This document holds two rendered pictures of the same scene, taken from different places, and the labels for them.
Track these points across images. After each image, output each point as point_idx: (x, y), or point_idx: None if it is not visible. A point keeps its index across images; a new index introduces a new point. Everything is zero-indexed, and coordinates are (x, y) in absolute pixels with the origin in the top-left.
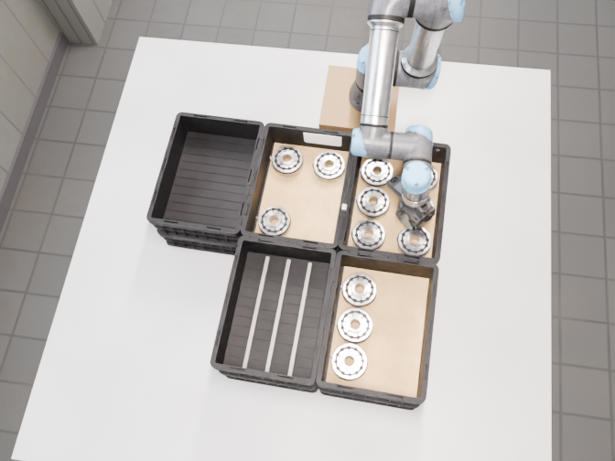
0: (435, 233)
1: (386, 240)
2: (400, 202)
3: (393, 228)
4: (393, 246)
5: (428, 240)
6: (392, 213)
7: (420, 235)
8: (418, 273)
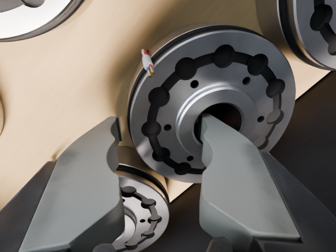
0: (186, 221)
1: (5, 144)
2: (166, 16)
3: (59, 113)
4: (25, 174)
5: (152, 231)
6: (90, 47)
7: (133, 226)
8: None
